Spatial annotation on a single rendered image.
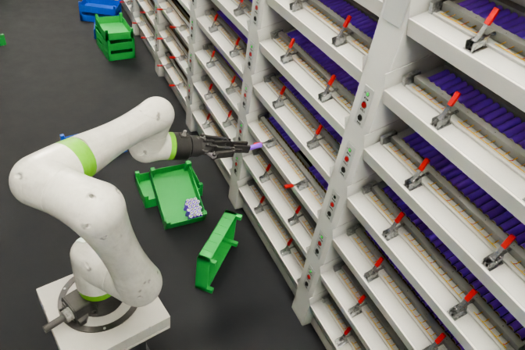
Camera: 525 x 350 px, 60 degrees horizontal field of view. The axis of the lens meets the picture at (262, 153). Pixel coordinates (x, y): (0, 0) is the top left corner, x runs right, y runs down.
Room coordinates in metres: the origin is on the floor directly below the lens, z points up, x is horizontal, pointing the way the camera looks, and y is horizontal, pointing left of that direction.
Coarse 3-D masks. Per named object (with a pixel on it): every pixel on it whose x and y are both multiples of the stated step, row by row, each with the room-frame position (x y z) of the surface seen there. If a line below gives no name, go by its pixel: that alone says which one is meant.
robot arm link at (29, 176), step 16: (64, 144) 0.81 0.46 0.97; (80, 144) 0.83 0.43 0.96; (32, 160) 0.73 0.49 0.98; (48, 160) 0.74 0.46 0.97; (64, 160) 0.76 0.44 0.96; (80, 160) 0.79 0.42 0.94; (16, 176) 0.70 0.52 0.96; (32, 176) 0.69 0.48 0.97; (48, 176) 0.70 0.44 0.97; (16, 192) 0.68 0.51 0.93; (32, 192) 0.67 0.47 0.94
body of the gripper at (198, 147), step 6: (192, 138) 1.20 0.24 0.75; (198, 138) 1.22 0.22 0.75; (192, 144) 1.19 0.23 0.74; (198, 144) 1.20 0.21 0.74; (204, 144) 1.23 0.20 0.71; (192, 150) 1.18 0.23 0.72; (198, 150) 1.19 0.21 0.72; (204, 150) 1.20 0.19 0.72; (210, 150) 1.21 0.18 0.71; (192, 156) 1.18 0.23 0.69
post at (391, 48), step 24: (384, 0) 1.15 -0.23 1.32; (384, 24) 1.13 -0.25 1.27; (384, 48) 1.10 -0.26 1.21; (408, 48) 1.09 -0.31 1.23; (384, 72) 1.08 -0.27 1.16; (360, 96) 1.13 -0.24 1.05; (384, 120) 1.09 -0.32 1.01; (360, 144) 1.08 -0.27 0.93; (336, 168) 1.14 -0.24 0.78; (360, 168) 1.08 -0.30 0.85; (336, 216) 1.08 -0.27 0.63; (312, 240) 1.14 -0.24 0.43; (312, 264) 1.11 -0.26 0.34; (312, 288) 1.08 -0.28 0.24
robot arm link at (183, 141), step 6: (174, 132) 1.20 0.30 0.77; (180, 132) 1.20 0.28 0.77; (180, 138) 1.17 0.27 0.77; (186, 138) 1.18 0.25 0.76; (180, 144) 1.16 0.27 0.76; (186, 144) 1.17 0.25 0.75; (180, 150) 1.15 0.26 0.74; (186, 150) 1.16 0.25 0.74; (180, 156) 1.15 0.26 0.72; (186, 156) 1.16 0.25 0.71
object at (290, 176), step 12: (264, 108) 1.70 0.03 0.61; (252, 120) 1.67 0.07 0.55; (252, 132) 1.62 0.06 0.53; (264, 132) 1.60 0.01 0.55; (264, 144) 1.53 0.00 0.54; (276, 156) 1.46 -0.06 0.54; (300, 156) 1.45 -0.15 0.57; (276, 168) 1.44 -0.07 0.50; (288, 168) 1.39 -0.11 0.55; (288, 180) 1.34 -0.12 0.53; (300, 180) 1.33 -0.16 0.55; (300, 192) 1.27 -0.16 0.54; (312, 192) 1.27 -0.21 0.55; (312, 204) 1.21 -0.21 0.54; (312, 216) 1.19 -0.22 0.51
